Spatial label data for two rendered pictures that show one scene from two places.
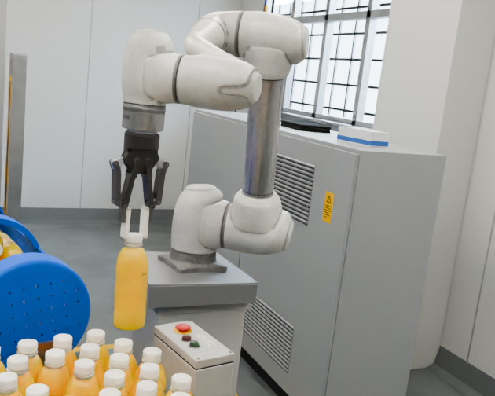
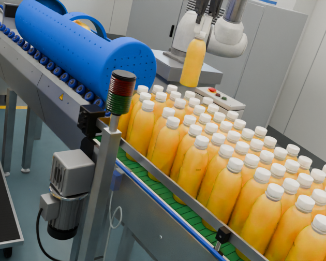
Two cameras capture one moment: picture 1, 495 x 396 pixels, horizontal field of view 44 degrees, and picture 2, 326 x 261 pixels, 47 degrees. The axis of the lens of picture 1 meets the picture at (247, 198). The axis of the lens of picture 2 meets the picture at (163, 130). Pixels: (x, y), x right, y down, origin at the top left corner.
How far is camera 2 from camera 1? 0.57 m
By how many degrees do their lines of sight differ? 16
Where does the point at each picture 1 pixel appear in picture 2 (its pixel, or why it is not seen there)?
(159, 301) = (174, 77)
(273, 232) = (238, 44)
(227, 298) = (207, 80)
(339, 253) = (241, 65)
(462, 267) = (290, 83)
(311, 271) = not seen: hidden behind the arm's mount
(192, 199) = (193, 19)
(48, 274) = (141, 51)
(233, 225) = (215, 38)
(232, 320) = not seen: hidden behind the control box
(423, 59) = not seen: outside the picture
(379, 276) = (259, 81)
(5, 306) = (118, 66)
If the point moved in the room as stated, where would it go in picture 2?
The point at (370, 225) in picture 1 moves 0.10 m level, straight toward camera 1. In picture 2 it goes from (261, 51) to (263, 53)
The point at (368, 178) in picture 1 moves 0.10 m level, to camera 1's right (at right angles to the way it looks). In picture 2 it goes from (266, 22) to (278, 25)
